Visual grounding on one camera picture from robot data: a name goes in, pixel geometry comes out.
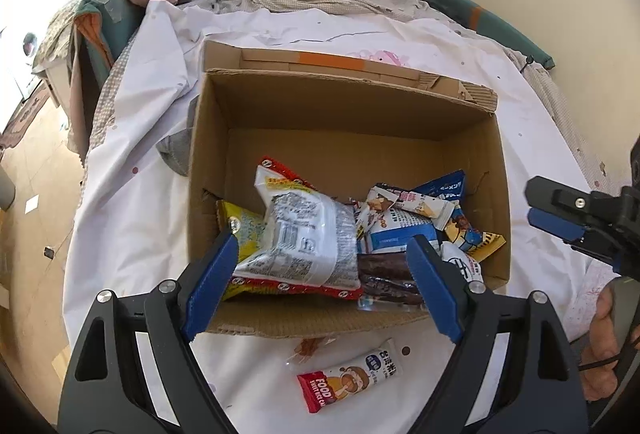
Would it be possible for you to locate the blue yellow cartoon snack packet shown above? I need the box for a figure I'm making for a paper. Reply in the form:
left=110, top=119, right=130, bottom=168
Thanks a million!
left=440, top=201, right=507, bottom=262

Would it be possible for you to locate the red white snack bar packet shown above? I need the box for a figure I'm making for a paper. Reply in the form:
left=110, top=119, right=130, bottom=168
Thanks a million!
left=296, top=338, right=397, bottom=415

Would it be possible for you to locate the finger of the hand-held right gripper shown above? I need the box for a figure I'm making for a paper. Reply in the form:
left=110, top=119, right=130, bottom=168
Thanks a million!
left=527, top=208, right=621, bottom=267
left=525, top=175, right=601, bottom=227

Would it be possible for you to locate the large white red-edged snack packet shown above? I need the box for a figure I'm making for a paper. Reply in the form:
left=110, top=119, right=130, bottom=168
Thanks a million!
left=222, top=156, right=365, bottom=301

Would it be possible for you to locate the cardboard box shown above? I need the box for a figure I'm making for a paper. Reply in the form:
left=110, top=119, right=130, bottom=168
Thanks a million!
left=187, top=39, right=512, bottom=340

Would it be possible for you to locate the teal orange blanket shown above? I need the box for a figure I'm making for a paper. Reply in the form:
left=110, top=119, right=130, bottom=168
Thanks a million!
left=75, top=0, right=146, bottom=65

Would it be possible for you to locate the dark brown snack packet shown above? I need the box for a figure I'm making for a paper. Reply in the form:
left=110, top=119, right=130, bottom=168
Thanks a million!
left=356, top=251, right=426, bottom=307

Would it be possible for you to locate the blue white snack packet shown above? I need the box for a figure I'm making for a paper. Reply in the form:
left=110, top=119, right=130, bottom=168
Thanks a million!
left=357, top=204, right=441, bottom=257

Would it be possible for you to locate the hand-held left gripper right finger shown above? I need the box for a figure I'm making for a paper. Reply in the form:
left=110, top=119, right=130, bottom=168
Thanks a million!
left=406, top=234, right=588, bottom=434

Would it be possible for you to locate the pink hanging cloth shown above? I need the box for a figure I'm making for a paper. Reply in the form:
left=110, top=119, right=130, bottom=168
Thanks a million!
left=67, top=59, right=101, bottom=155

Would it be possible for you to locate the black cable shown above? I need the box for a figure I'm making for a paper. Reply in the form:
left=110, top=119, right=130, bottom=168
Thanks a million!
left=577, top=346, right=640, bottom=372

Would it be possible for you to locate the person's right hand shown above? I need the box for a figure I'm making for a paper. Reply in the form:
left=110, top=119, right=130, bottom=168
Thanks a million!
left=582, top=286, right=628, bottom=402

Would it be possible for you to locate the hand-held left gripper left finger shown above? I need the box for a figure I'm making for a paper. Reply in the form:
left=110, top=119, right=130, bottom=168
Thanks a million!
left=57, top=229, right=241, bottom=434

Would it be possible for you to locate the patterned floor rug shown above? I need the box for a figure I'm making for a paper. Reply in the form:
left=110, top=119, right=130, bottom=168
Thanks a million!
left=0, top=86, right=51, bottom=150

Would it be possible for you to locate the grey cloth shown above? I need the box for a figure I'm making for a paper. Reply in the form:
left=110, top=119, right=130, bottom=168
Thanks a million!
left=156, top=96, right=198, bottom=177

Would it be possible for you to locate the white washing machine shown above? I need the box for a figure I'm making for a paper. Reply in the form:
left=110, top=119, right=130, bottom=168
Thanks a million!
left=0, top=26, right=46, bottom=102

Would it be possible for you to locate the dark blue snack packet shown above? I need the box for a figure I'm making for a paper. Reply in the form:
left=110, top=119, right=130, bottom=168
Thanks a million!
left=412, top=170, right=468, bottom=205

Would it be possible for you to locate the grey trash bin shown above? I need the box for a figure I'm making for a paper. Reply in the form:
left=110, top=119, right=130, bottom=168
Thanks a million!
left=0, top=164, right=16, bottom=212

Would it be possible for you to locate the small clear snack packet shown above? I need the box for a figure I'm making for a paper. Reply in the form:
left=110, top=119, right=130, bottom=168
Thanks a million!
left=286, top=334, right=338, bottom=370

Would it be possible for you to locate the green mat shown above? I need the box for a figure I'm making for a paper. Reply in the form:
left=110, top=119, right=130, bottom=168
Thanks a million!
left=415, top=0, right=556, bottom=70

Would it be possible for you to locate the white printed snack packet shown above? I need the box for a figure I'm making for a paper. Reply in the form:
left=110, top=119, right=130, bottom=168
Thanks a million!
left=440, top=241, right=486, bottom=287

